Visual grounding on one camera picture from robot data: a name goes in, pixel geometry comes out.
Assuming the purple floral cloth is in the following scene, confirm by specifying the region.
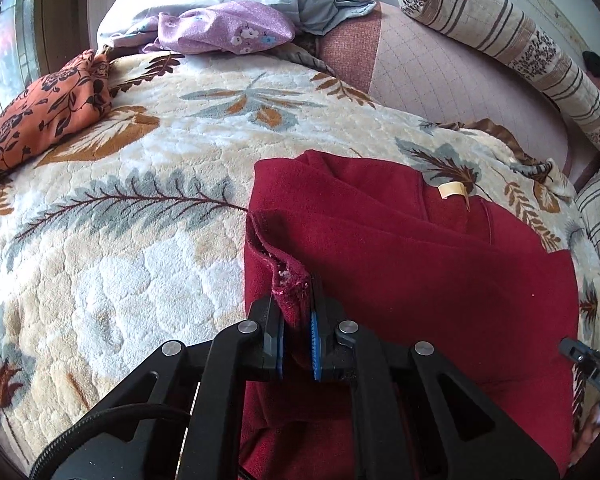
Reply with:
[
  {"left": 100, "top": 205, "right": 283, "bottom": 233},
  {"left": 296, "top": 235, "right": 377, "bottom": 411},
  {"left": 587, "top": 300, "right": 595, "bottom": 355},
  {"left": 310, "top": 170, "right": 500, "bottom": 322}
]
[{"left": 140, "top": 1, "right": 297, "bottom": 56}]

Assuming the leaf-print fleece blanket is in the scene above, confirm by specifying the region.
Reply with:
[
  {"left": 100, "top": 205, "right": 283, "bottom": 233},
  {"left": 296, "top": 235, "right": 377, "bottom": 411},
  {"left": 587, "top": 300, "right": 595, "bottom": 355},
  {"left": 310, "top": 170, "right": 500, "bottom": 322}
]
[{"left": 0, "top": 42, "right": 600, "bottom": 476}]

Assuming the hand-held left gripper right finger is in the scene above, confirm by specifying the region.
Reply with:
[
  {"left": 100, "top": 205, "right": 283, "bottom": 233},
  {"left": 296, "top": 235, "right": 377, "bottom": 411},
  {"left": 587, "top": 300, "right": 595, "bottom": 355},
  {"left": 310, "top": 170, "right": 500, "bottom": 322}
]
[{"left": 307, "top": 275, "right": 561, "bottom": 480}]

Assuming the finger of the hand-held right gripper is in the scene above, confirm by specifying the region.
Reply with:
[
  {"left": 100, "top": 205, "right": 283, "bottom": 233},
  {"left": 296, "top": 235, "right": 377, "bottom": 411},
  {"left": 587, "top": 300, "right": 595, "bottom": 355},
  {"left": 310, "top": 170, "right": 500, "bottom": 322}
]
[{"left": 559, "top": 337, "right": 600, "bottom": 367}]

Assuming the rolled striped floral quilt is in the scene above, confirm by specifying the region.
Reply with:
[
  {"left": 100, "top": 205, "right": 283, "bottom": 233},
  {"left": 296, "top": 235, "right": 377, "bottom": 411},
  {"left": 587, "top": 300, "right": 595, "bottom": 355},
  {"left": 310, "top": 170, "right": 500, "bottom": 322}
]
[{"left": 399, "top": 0, "right": 600, "bottom": 171}]

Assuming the black braided cable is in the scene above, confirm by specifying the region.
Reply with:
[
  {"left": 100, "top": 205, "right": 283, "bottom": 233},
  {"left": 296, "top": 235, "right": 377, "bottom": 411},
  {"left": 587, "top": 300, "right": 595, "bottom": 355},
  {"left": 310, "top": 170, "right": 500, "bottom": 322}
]
[{"left": 39, "top": 402, "right": 193, "bottom": 461}]

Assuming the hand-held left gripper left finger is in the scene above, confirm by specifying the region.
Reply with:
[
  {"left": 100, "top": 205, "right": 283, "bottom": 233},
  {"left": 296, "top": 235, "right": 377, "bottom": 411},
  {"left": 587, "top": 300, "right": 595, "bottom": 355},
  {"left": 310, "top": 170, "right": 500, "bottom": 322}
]
[{"left": 27, "top": 295, "right": 287, "bottom": 480}]

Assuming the orange floral cloth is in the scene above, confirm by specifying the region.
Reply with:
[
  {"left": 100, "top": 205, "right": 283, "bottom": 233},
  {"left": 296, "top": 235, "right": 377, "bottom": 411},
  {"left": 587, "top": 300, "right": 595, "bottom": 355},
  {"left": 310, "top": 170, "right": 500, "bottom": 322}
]
[{"left": 0, "top": 50, "right": 113, "bottom": 183}]

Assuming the window frame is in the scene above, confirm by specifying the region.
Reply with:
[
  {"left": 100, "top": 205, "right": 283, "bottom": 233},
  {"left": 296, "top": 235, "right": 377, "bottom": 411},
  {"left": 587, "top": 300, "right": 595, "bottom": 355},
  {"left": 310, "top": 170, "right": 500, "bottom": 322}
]
[{"left": 0, "top": 0, "right": 91, "bottom": 126}]

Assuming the person's right forearm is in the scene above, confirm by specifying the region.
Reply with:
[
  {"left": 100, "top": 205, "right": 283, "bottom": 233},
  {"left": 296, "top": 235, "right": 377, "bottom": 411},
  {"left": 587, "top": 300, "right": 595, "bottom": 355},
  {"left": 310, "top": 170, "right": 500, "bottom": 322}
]
[{"left": 571, "top": 405, "right": 600, "bottom": 467}]

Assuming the dark red sweater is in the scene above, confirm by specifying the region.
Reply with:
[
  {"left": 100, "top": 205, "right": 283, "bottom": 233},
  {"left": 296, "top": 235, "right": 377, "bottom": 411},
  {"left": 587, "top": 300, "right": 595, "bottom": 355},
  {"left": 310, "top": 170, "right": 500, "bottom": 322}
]
[{"left": 237, "top": 149, "right": 581, "bottom": 480}]

